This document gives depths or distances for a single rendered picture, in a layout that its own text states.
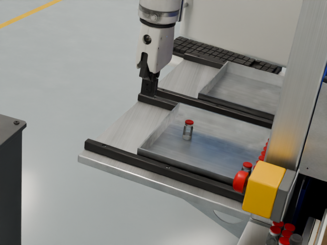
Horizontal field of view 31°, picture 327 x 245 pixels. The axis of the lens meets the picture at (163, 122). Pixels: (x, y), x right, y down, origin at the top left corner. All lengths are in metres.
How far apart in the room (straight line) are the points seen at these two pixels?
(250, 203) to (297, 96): 0.21
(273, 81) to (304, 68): 0.75
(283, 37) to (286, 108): 1.04
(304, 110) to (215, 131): 0.45
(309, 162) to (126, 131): 0.50
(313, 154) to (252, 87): 0.67
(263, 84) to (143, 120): 0.45
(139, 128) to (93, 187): 1.30
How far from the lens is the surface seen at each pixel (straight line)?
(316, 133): 1.09
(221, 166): 1.35
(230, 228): 1.39
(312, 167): 1.13
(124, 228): 2.52
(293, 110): 1.08
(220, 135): 1.47
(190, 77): 1.75
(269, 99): 1.70
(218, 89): 1.70
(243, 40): 2.16
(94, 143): 1.34
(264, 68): 2.04
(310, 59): 1.04
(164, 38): 1.23
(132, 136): 1.41
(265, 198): 1.07
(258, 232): 1.19
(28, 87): 3.57
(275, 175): 1.08
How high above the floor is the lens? 1.60
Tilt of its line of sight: 29 degrees down
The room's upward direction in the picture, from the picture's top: 8 degrees clockwise
